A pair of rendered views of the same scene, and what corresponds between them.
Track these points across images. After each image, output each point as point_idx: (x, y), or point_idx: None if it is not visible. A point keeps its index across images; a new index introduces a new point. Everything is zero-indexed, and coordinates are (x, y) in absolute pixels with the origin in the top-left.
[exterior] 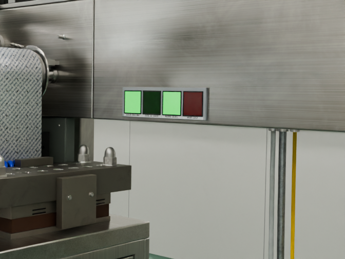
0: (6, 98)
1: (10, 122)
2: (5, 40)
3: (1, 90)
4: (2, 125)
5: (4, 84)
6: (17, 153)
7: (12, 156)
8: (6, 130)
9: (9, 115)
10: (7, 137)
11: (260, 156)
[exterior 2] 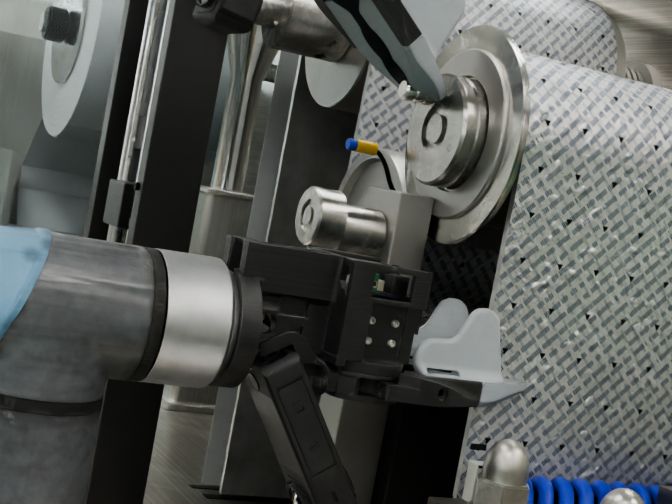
0: (667, 268)
1: (664, 349)
2: (666, 83)
3: (656, 237)
4: (637, 358)
5: (670, 216)
6: (666, 460)
7: (647, 468)
8: (647, 376)
9: (665, 326)
10: (645, 402)
11: None
